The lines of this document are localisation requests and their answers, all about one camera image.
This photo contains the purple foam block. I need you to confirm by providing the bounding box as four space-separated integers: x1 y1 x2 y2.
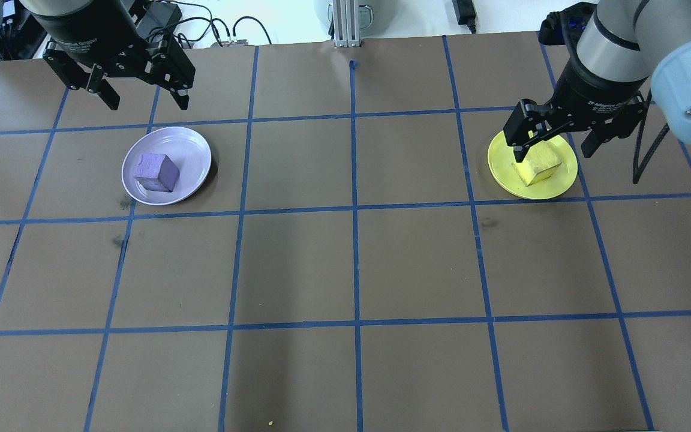
134 153 181 193

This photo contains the black power adapter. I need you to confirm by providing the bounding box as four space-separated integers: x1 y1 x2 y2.
140 0 183 28
452 0 478 34

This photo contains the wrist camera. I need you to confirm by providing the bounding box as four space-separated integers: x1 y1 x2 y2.
539 2 598 47

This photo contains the yellow plate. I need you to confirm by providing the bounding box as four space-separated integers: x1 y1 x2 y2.
488 129 579 200

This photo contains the black laptop with red logo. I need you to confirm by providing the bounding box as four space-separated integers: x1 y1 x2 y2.
0 18 45 61

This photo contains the yellow foam block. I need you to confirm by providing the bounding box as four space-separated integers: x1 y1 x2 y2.
516 144 563 187

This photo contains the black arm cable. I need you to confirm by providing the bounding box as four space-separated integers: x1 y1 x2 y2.
632 84 671 185

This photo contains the aluminium profile post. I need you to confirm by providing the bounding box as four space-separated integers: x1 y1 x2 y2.
332 0 363 49

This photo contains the purple plate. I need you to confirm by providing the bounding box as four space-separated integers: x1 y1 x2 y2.
121 126 212 206

